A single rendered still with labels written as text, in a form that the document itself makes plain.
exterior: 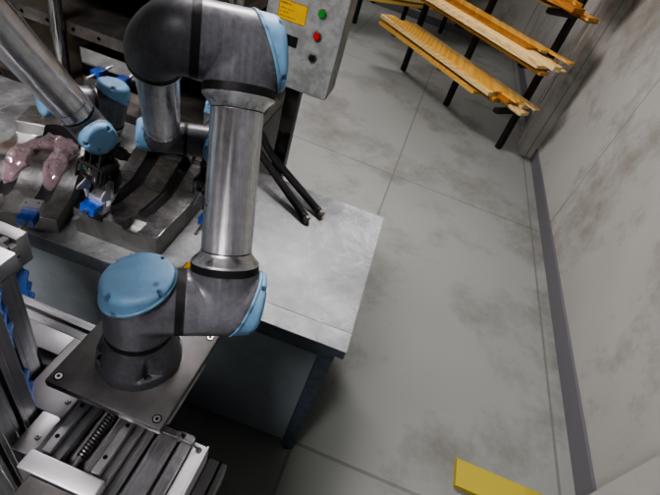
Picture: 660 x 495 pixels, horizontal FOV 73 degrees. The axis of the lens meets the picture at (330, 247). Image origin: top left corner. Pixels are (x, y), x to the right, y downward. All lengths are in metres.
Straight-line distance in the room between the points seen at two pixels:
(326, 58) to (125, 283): 1.32
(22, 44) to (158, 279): 0.47
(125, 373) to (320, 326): 0.64
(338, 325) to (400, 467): 0.94
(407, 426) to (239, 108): 1.78
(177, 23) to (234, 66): 0.09
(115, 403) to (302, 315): 0.63
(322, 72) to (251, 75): 1.17
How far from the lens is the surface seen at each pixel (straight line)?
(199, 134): 1.10
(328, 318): 1.37
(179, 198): 1.53
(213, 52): 0.73
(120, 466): 0.94
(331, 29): 1.83
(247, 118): 0.73
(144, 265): 0.78
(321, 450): 2.05
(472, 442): 2.36
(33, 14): 2.40
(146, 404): 0.90
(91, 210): 1.40
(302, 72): 1.90
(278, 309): 1.35
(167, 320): 0.77
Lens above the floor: 1.83
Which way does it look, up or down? 41 degrees down
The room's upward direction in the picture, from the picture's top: 19 degrees clockwise
